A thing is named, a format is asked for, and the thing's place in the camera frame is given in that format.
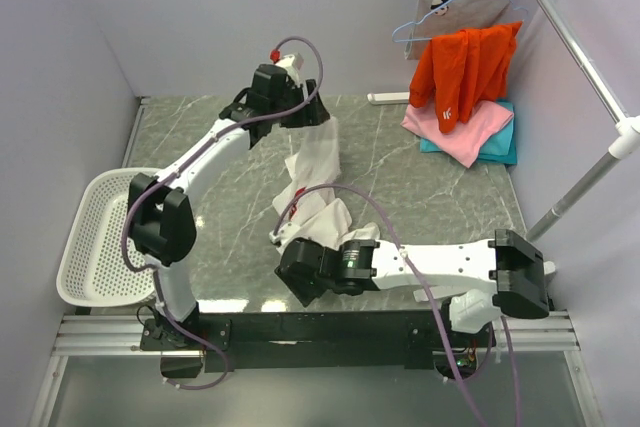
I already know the pink folded t-shirt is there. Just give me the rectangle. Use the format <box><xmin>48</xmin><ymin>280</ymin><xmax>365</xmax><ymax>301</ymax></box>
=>
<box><xmin>400</xmin><ymin>100</ymin><xmax>515</xmax><ymax>169</ymax></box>

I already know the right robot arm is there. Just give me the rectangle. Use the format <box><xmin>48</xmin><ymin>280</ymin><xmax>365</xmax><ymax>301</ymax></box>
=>
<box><xmin>275</xmin><ymin>229</ymin><xmax>552</xmax><ymax>346</ymax></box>

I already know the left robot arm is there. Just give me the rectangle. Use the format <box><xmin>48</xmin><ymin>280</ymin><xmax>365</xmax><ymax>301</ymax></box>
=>
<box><xmin>125</xmin><ymin>54</ymin><xmax>330</xmax><ymax>349</ymax></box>

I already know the purple cable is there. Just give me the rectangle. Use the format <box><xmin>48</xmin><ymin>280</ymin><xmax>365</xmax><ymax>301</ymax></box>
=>
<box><xmin>271</xmin><ymin>183</ymin><xmax>524</xmax><ymax>427</ymax></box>
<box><xmin>121</xmin><ymin>35</ymin><xmax>325</xmax><ymax>392</ymax></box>

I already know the aluminium frame rail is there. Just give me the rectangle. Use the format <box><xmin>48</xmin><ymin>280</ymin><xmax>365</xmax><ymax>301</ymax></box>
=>
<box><xmin>29</xmin><ymin>310</ymin><xmax>604</xmax><ymax>426</ymax></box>

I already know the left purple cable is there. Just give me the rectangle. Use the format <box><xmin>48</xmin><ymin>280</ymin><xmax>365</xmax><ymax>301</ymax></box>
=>
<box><xmin>121</xmin><ymin>35</ymin><xmax>325</xmax><ymax>392</ymax></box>

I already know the white perforated laundry basket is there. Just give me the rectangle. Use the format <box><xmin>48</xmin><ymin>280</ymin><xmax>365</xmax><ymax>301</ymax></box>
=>
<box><xmin>56</xmin><ymin>167</ymin><xmax>156</xmax><ymax>308</ymax></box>

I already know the white t-shirt with red print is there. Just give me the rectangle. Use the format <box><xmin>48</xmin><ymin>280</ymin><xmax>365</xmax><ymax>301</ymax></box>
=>
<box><xmin>270</xmin><ymin>117</ymin><xmax>380</xmax><ymax>254</ymax></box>

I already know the black base beam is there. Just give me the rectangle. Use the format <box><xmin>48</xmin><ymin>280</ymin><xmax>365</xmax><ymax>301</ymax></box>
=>
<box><xmin>139</xmin><ymin>307</ymin><xmax>501</xmax><ymax>380</ymax></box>

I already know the metal clothes rack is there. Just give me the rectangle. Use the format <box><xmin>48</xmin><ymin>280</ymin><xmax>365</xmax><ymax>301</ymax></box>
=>
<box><xmin>366</xmin><ymin>0</ymin><xmax>640</xmax><ymax>304</ymax></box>

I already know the teal folded t-shirt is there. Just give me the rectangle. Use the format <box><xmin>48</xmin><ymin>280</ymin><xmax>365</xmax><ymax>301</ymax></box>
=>
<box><xmin>418</xmin><ymin>100</ymin><xmax>518</xmax><ymax>166</ymax></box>

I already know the orange t-shirt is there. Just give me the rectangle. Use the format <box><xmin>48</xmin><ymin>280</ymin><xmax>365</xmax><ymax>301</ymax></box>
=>
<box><xmin>409</xmin><ymin>21</ymin><xmax>523</xmax><ymax>134</ymax></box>

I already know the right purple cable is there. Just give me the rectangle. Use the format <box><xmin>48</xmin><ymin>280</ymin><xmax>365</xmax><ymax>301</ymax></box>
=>
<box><xmin>271</xmin><ymin>183</ymin><xmax>524</xmax><ymax>427</ymax></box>

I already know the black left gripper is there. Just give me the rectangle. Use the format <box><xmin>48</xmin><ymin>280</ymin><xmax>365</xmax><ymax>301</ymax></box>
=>
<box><xmin>269</xmin><ymin>79</ymin><xmax>329</xmax><ymax>128</ymax></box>

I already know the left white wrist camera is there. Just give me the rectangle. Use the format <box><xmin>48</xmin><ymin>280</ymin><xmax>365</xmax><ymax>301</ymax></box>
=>
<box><xmin>270</xmin><ymin>49</ymin><xmax>304</xmax><ymax>85</ymax></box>

